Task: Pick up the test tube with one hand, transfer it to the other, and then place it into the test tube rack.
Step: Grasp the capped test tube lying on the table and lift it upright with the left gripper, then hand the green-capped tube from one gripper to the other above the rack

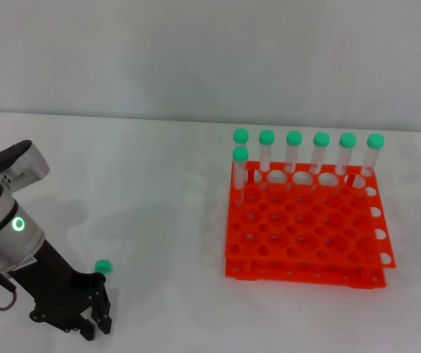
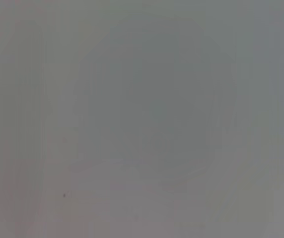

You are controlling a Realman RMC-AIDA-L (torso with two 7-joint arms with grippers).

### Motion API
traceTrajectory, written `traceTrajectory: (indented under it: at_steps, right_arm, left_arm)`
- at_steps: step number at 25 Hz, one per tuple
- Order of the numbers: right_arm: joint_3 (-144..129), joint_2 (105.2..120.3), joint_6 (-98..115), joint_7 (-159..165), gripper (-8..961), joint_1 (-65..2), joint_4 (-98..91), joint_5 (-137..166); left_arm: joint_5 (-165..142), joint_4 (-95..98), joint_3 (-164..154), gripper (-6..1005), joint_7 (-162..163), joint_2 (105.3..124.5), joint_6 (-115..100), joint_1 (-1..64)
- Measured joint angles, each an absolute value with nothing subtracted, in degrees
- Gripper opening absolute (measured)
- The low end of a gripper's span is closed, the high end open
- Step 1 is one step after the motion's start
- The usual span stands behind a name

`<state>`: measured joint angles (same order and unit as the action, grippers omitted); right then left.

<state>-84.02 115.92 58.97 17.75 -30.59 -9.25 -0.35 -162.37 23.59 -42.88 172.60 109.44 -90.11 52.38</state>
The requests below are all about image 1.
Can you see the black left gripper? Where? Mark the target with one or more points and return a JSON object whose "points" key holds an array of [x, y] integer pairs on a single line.
{"points": [[59, 294]]}

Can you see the orange test tube rack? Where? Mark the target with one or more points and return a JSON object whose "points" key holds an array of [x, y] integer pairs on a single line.
{"points": [[306, 228]]}

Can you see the green capped clear test tube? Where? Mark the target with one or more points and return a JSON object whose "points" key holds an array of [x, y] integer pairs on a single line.
{"points": [[103, 265], [321, 139], [294, 138], [375, 141], [240, 154], [240, 135], [347, 140], [266, 137]]}

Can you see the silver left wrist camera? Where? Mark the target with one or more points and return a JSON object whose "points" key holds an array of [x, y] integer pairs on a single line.
{"points": [[23, 167]]}

